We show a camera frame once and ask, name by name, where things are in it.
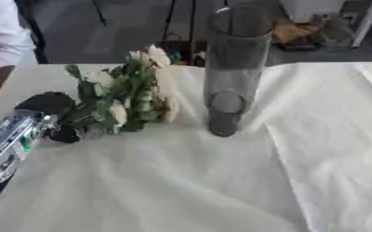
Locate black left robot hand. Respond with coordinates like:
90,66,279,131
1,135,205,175
13,91,90,144

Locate white flower bouquet green leaves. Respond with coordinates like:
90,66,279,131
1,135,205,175
62,43,179,134

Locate tall grey glass vase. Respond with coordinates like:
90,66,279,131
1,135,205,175
201,5,275,138

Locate person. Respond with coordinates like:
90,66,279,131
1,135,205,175
0,0,52,92

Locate black tripod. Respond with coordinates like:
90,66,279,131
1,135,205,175
159,0,199,66

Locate tan bag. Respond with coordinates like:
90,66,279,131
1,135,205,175
271,18,329,51

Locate white table leg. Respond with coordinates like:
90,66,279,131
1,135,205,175
351,0,372,49

